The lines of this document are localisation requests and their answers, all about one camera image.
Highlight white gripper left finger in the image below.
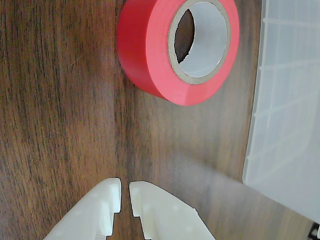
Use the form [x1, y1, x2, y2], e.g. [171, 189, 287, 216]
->
[44, 177, 123, 240]

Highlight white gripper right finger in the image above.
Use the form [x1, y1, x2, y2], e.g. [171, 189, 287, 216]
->
[128, 180, 216, 240]

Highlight red tape roll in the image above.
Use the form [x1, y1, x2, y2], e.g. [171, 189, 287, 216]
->
[116, 0, 240, 107]

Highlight clear plastic box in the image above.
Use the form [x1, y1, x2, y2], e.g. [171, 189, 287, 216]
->
[241, 0, 320, 227]

